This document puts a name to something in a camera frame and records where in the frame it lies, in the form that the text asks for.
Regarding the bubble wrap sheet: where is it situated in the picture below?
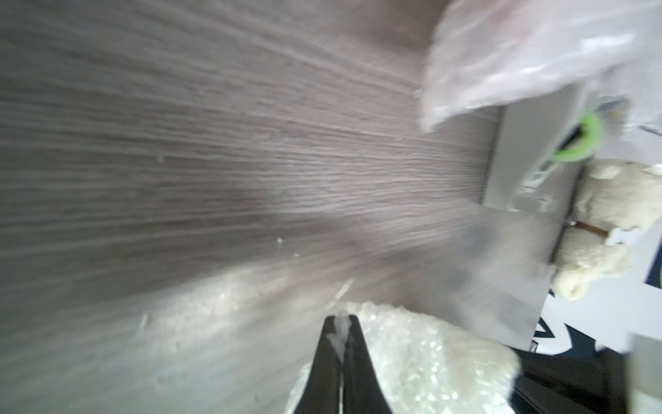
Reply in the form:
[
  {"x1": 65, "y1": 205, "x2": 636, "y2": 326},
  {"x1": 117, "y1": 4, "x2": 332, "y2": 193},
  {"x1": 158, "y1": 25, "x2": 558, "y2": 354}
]
[
  {"x1": 419, "y1": 1, "x2": 661, "y2": 131},
  {"x1": 284, "y1": 302, "x2": 521, "y2": 413}
]

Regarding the white teddy bear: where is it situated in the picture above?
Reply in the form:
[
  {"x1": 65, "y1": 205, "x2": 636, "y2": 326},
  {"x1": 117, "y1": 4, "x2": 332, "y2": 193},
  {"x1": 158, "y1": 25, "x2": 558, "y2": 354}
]
[{"x1": 551, "y1": 159, "x2": 661, "y2": 300}]

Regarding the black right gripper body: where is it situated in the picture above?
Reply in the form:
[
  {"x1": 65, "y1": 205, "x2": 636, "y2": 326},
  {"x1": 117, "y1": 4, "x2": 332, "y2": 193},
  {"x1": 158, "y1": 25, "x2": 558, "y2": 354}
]
[{"x1": 510, "y1": 349, "x2": 629, "y2": 414}]

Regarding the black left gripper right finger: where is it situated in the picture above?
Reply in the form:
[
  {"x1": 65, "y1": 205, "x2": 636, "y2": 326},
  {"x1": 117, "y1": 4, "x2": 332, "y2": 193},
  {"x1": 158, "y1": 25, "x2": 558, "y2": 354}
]
[{"x1": 342, "y1": 315, "x2": 392, "y2": 414}]

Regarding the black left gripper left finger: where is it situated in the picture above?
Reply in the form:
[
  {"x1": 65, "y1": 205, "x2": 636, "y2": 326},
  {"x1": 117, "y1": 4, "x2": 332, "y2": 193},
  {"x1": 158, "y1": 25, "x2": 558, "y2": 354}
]
[{"x1": 294, "y1": 316, "x2": 342, "y2": 414}]

